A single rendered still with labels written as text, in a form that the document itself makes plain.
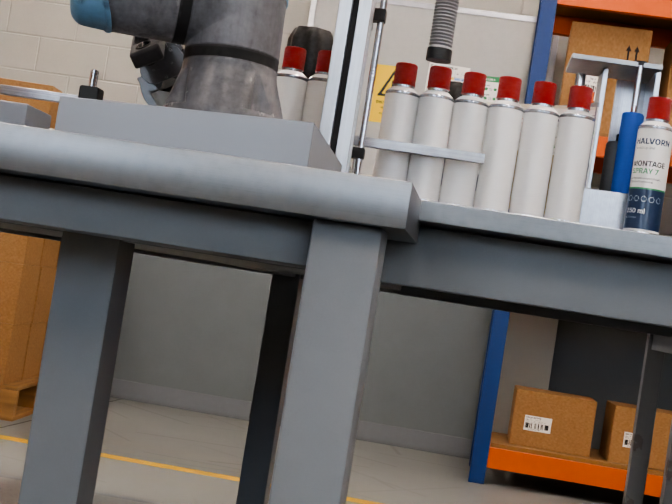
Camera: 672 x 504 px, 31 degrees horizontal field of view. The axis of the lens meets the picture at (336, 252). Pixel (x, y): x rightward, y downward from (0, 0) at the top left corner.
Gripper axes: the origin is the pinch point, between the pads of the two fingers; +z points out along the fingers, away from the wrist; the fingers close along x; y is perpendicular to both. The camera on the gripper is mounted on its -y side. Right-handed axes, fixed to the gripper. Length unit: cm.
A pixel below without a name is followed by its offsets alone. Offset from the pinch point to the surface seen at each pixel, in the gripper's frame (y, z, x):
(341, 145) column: -16.3, 13.1, -21.6
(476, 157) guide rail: -4.0, 19.9, -38.7
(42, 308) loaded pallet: 343, -27, 143
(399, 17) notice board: 433, -111, -55
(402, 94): -1.7, 6.9, -32.1
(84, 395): -62, 34, 9
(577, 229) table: -65, 36, -41
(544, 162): -1, 24, -48
